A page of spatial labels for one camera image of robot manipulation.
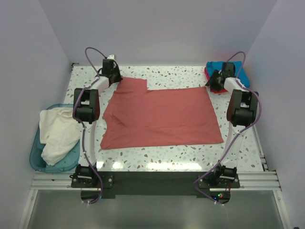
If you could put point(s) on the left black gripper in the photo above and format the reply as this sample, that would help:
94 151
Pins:
115 78

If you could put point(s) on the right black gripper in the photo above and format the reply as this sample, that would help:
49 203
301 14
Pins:
215 82

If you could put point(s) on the salmon pink t shirt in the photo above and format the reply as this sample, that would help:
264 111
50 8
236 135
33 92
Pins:
138 117

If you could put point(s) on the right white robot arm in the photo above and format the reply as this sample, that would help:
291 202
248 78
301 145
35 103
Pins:
240 114

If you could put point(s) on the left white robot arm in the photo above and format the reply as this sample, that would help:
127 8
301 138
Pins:
86 107

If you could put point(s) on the folded magenta t shirt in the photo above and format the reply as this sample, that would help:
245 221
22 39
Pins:
217 80

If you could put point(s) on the folded blue t shirt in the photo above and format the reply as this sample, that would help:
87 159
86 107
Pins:
240 71

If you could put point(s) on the cream white t shirt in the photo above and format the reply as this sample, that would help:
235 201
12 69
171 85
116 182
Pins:
59 132

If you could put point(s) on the teal plastic basket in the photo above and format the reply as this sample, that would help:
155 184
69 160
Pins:
69 162

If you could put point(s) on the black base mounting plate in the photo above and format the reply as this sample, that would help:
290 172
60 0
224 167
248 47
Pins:
109 184

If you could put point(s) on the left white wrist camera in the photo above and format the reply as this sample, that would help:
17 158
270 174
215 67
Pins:
112 57

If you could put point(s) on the aluminium frame rail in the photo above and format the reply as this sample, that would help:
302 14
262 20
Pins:
249 181

